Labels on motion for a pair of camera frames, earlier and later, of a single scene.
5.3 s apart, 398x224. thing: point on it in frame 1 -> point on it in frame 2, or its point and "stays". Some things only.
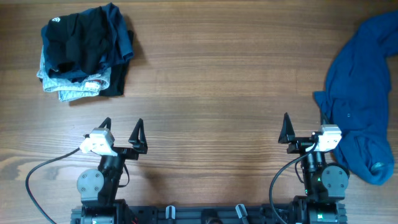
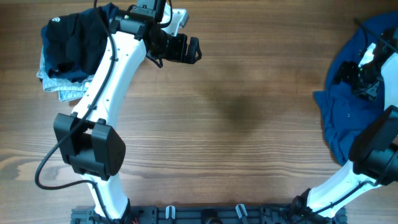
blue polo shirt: (356, 101) stays
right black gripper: (287, 135) -> (345, 74)
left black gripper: (138, 143) -> (176, 55)
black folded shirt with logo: (76, 42) stays
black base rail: (211, 214) stays
